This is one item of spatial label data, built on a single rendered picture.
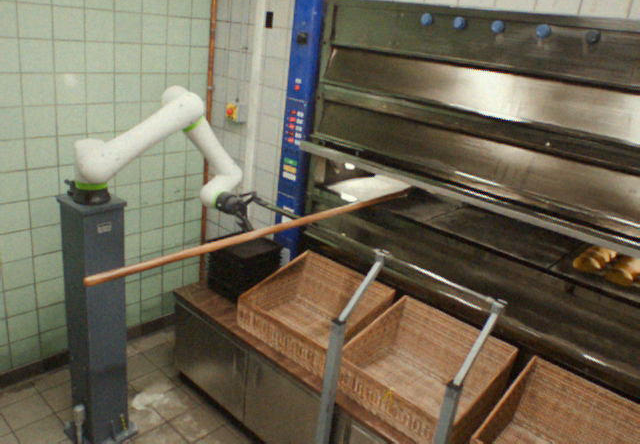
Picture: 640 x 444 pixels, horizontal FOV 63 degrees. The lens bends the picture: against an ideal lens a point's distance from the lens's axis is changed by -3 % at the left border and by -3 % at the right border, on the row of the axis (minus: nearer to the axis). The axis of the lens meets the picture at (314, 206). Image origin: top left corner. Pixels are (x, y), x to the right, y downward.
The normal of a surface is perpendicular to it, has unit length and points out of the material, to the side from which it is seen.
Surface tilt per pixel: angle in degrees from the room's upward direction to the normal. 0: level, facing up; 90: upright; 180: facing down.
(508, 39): 90
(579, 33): 90
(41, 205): 90
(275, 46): 90
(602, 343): 70
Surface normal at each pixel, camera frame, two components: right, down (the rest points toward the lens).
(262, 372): -0.68, 0.17
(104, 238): 0.77, 0.28
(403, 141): -0.60, -0.16
